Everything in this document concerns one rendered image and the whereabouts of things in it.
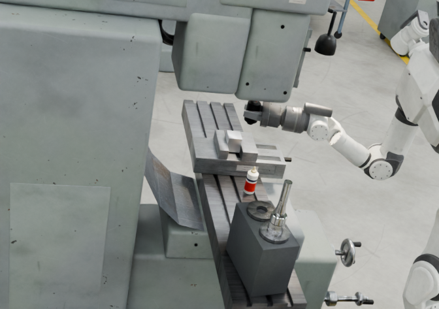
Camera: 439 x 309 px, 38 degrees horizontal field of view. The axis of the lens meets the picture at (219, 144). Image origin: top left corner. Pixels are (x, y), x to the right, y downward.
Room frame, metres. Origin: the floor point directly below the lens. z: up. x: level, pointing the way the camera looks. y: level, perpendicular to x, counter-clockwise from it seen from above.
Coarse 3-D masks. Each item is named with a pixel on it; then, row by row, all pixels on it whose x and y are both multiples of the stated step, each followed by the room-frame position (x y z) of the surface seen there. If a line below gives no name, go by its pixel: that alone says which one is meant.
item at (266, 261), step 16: (240, 208) 1.59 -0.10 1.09; (256, 208) 1.60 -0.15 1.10; (272, 208) 1.60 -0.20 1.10; (240, 224) 1.56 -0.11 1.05; (256, 224) 1.53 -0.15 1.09; (240, 240) 1.54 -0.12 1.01; (256, 240) 1.46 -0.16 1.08; (272, 240) 1.45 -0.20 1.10; (288, 240) 1.48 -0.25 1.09; (240, 256) 1.52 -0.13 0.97; (256, 256) 1.44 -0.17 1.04; (272, 256) 1.43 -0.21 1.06; (288, 256) 1.46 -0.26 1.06; (240, 272) 1.50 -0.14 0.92; (256, 272) 1.42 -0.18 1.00; (272, 272) 1.44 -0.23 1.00; (288, 272) 1.46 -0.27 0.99; (256, 288) 1.42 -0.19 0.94; (272, 288) 1.45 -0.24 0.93
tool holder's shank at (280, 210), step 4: (284, 180) 1.50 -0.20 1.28; (288, 180) 1.50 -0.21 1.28; (284, 184) 1.49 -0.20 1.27; (288, 184) 1.49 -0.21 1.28; (284, 188) 1.49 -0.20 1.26; (288, 188) 1.49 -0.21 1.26; (284, 192) 1.49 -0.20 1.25; (288, 192) 1.49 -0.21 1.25; (280, 196) 1.49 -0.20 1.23; (284, 196) 1.49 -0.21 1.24; (288, 196) 1.49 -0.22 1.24; (280, 200) 1.49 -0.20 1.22; (284, 200) 1.49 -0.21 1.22; (280, 204) 1.49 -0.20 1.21; (284, 204) 1.49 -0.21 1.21; (276, 208) 1.49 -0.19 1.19; (280, 208) 1.48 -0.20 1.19; (284, 208) 1.49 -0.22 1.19; (276, 212) 1.49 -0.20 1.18; (280, 212) 1.48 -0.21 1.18; (284, 212) 1.49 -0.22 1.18
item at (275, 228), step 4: (272, 220) 1.48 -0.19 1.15; (268, 224) 1.49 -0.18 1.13; (272, 224) 1.48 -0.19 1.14; (276, 224) 1.47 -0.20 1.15; (280, 224) 1.48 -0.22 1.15; (284, 224) 1.49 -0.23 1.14; (268, 228) 1.49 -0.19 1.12; (272, 228) 1.48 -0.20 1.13; (276, 228) 1.47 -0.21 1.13; (280, 228) 1.48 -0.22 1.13; (268, 232) 1.48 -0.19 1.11; (272, 232) 1.48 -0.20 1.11; (276, 232) 1.47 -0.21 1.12; (280, 232) 1.48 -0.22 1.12
